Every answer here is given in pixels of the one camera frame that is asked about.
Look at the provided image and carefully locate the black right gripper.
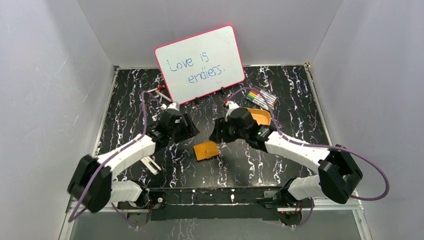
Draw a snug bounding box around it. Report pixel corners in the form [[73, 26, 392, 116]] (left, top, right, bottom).
[[208, 117, 248, 145]]

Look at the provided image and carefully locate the orange leather card holder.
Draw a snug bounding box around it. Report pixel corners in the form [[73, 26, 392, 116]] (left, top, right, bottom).
[[193, 141, 220, 161]]

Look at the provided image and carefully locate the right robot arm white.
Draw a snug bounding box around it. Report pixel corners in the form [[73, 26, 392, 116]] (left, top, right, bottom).
[[209, 107, 363, 207]]

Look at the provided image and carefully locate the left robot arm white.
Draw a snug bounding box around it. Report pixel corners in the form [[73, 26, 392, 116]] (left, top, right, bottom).
[[67, 108, 200, 213]]

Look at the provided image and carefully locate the orange oval tray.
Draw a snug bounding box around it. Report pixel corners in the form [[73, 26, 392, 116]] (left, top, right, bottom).
[[246, 107, 272, 126]]

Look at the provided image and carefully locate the white marker brown tip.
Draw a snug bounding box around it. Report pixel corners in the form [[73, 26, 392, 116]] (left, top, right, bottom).
[[155, 90, 173, 103]]

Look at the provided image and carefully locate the white marker red cap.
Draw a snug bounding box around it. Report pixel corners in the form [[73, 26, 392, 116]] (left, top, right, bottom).
[[145, 85, 166, 93]]

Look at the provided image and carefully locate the pack of coloured markers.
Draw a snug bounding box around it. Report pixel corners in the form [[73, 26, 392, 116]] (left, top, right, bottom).
[[245, 86, 278, 111]]

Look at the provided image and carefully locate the pink framed whiteboard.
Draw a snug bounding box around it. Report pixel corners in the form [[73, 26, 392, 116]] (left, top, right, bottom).
[[154, 24, 246, 104]]

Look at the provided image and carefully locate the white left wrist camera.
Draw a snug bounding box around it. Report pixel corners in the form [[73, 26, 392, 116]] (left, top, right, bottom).
[[160, 102, 180, 111]]

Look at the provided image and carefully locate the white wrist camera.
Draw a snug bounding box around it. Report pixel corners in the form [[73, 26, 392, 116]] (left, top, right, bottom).
[[160, 102, 180, 111], [224, 100, 240, 115]]

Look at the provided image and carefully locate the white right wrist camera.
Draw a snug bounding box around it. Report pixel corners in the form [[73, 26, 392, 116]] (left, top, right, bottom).
[[224, 100, 240, 115]]

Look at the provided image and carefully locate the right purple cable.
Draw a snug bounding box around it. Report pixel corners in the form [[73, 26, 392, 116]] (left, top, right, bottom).
[[224, 87, 391, 202]]

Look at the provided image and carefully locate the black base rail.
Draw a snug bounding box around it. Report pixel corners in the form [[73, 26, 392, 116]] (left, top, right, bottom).
[[115, 187, 316, 223]]

